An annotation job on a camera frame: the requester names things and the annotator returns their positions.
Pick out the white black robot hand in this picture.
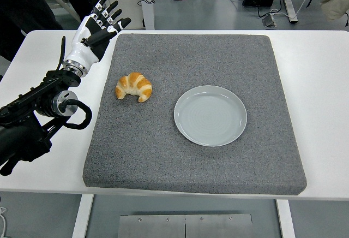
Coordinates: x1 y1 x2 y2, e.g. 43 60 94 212
64 0 131 67

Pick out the golden croissant bread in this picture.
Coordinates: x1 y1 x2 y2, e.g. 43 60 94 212
115 72 153 103

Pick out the grey round plate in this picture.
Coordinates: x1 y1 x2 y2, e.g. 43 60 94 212
173 85 248 147

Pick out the grey metal plate with screws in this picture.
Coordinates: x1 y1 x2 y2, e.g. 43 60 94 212
118 213 254 238

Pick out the person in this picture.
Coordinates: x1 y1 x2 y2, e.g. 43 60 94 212
0 0 65 62

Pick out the grey speckled mat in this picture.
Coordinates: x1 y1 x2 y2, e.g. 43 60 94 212
82 33 308 197

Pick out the white table leg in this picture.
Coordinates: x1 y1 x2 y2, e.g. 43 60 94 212
275 199 297 238
71 194 95 238

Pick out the grey foot pedal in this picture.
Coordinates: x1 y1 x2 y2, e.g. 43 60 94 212
261 14 278 28

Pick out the white desk leg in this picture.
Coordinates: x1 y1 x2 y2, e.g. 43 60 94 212
279 0 298 25

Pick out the white chair frame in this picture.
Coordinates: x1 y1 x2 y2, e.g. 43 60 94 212
51 0 82 25

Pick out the white desk post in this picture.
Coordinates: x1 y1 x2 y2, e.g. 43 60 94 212
137 0 155 31

